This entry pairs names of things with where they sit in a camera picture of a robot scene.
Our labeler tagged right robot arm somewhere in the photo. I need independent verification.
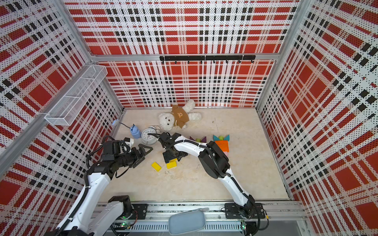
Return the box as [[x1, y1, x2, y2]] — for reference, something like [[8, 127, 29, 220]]
[[148, 132, 265, 220]]

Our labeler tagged grey pouch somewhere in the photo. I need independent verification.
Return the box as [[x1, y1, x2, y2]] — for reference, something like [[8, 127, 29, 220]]
[[168, 208, 208, 236]]

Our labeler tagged blue cable connector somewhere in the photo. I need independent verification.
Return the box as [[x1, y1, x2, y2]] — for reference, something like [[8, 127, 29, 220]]
[[130, 124, 141, 139]]

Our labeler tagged white alarm clock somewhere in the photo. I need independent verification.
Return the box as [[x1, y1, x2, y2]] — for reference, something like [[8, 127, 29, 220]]
[[141, 125, 161, 146]]

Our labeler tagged white teddy bear brown shirt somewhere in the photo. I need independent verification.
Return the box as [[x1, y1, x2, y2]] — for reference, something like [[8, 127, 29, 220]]
[[158, 99, 202, 131]]

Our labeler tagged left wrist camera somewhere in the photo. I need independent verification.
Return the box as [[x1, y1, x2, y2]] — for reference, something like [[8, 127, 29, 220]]
[[124, 137, 134, 147]]

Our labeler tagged orange block top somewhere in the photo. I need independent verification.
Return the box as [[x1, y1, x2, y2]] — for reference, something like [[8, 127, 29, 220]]
[[215, 140, 228, 146]]

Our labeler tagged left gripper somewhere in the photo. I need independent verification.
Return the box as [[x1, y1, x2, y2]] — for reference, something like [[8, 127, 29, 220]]
[[115, 144, 153, 168]]

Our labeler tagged black hook rail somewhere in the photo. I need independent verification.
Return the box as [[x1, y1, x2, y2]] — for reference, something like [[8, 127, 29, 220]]
[[159, 55, 256, 63]]

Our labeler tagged yellow short block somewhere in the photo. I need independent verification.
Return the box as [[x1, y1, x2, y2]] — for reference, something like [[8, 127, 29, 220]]
[[166, 161, 177, 169]]

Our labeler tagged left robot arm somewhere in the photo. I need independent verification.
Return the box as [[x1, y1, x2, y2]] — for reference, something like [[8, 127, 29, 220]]
[[46, 135, 153, 236]]

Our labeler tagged yellow small block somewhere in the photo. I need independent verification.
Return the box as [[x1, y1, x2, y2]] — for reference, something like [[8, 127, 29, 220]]
[[151, 162, 162, 172]]

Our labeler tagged white wire mesh basket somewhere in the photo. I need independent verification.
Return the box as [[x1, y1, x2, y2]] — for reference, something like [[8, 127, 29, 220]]
[[45, 65, 107, 126]]

